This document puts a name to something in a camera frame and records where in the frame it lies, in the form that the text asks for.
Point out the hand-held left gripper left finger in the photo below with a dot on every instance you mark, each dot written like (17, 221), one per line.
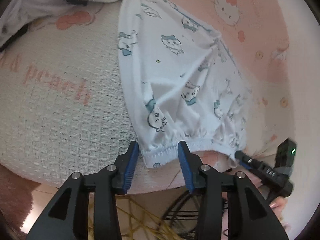
(130, 167)

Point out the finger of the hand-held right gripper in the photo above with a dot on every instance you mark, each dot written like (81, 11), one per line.
(246, 161)

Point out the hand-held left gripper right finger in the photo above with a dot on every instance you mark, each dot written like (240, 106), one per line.
(186, 170)

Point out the white cat print pajama pants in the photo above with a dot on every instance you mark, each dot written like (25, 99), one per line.
(175, 80)

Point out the person's right hand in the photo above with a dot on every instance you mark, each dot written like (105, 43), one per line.
(277, 203)

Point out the pink cat print sofa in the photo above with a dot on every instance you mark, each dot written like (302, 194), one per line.
(62, 105)

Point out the pink fluffy cloth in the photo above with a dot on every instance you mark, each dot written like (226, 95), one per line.
(15, 195)

